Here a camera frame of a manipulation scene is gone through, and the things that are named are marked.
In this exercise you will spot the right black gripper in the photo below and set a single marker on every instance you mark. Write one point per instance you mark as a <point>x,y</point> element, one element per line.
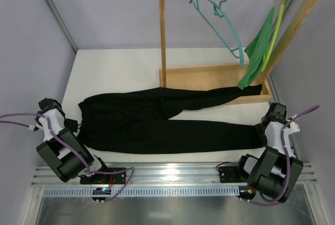
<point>260,130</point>

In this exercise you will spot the black trousers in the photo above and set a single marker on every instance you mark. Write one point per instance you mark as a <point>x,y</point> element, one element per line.
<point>144,122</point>

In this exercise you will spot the green microfibre cloth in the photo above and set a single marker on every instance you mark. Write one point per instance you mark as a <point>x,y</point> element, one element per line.
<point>256,50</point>

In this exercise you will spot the aluminium mounting rail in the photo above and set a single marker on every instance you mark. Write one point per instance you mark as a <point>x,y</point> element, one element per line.
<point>145,174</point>

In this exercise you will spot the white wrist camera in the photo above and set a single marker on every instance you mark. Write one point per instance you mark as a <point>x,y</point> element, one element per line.
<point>34,127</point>
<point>293,128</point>

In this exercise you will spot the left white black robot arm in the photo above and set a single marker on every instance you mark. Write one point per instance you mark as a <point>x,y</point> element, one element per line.
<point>61,150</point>

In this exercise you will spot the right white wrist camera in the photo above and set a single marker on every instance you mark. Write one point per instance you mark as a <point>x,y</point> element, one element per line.
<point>293,128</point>

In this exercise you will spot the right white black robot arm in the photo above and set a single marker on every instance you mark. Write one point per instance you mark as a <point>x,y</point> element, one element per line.
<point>276,171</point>

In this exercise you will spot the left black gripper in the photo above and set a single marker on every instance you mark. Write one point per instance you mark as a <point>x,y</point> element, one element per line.
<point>71,124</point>

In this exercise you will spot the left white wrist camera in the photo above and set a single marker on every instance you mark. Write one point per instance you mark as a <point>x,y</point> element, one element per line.
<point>34,127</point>

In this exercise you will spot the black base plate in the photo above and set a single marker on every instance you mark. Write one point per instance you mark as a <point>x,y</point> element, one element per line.
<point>232,174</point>
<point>119,177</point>

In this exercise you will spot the lime green plastic hanger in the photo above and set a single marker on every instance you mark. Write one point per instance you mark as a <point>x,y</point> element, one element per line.
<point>274,35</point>

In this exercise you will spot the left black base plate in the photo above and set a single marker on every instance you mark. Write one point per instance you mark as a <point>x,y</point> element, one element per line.
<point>119,177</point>

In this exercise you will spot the wooden clothes rack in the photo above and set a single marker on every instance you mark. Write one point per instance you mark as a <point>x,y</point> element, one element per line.
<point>205,77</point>

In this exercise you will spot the grey slotted cable duct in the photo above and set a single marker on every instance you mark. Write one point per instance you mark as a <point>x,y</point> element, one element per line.
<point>142,191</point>

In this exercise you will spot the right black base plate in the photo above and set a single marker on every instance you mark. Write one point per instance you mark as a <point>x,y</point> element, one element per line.
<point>232,174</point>

